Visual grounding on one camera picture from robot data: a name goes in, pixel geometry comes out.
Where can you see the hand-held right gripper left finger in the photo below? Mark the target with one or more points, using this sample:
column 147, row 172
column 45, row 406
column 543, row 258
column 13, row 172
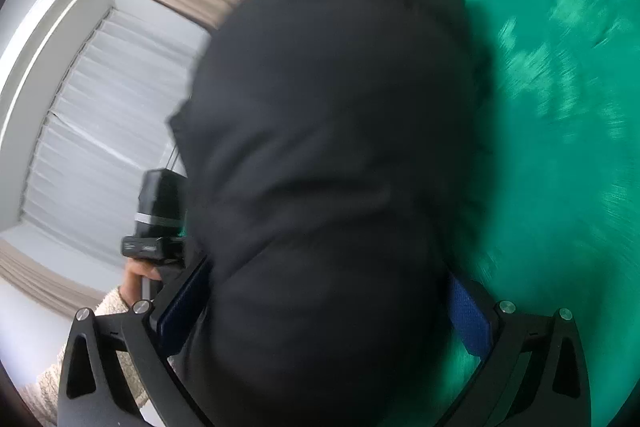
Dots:
column 182, row 304

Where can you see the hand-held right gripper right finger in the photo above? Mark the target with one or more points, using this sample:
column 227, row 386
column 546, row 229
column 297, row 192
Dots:
column 470, row 319

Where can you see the person's left hand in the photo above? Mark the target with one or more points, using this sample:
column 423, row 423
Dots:
column 134, row 279

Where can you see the white sheer curtain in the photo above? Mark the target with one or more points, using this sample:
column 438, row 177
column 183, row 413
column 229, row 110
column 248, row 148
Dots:
column 110, row 107

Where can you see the black garment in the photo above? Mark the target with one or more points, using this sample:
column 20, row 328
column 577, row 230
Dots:
column 325, row 157

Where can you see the green blanket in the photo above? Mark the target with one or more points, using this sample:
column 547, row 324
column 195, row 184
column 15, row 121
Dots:
column 550, row 107

